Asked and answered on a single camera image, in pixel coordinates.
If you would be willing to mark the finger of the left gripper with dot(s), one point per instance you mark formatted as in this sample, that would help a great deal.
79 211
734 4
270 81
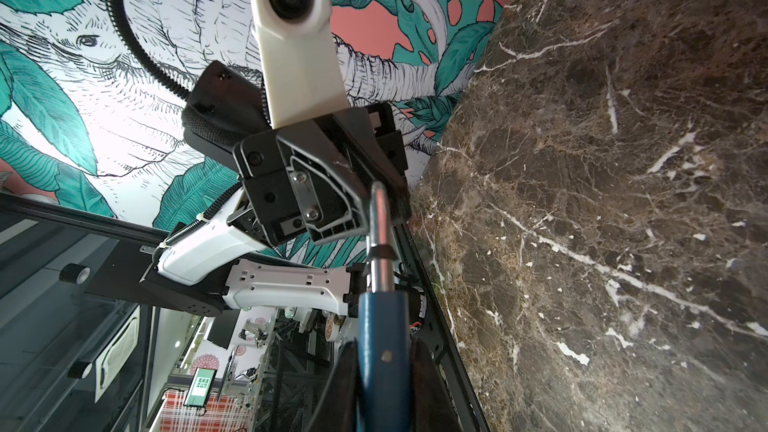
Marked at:
338 173

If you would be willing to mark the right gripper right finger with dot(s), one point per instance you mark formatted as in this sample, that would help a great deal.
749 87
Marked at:
432 409

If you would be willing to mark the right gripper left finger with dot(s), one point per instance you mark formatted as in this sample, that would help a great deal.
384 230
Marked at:
337 408

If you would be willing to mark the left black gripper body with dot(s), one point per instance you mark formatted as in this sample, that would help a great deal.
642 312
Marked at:
276 217

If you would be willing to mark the blue padlock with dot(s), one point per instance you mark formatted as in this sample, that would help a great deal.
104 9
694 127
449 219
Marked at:
385 372

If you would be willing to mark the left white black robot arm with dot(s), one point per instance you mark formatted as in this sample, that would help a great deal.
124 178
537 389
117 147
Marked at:
209 266

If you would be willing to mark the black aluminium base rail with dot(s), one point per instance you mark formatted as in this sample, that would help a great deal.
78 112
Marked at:
435 333

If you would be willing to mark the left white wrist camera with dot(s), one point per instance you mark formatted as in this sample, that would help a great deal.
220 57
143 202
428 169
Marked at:
300 68

